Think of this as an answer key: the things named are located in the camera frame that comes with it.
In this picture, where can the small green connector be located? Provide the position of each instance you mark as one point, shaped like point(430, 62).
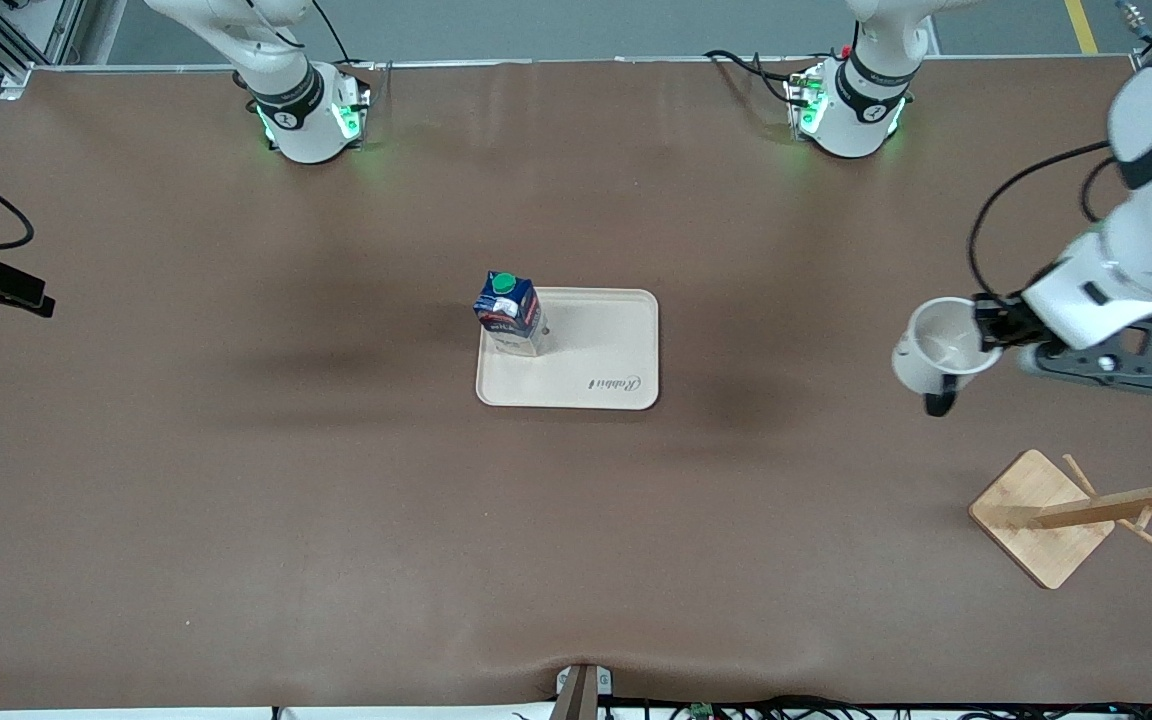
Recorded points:
point(702, 711)

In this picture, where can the blue milk carton green cap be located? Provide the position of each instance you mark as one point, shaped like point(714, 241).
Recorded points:
point(511, 315)

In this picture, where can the wooden cup rack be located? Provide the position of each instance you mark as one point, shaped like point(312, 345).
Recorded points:
point(1046, 515)

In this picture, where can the cream tray with bear print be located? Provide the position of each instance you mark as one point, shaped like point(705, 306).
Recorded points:
point(596, 350)

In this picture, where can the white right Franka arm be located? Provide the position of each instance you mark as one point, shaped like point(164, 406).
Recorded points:
point(301, 110)

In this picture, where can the grey camera post bracket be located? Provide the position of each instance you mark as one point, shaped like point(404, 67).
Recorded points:
point(581, 695)

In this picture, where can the aluminium frame profile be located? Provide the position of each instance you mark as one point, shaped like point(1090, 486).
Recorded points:
point(36, 30)

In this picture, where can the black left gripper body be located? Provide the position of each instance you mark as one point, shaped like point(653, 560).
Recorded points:
point(1002, 322)

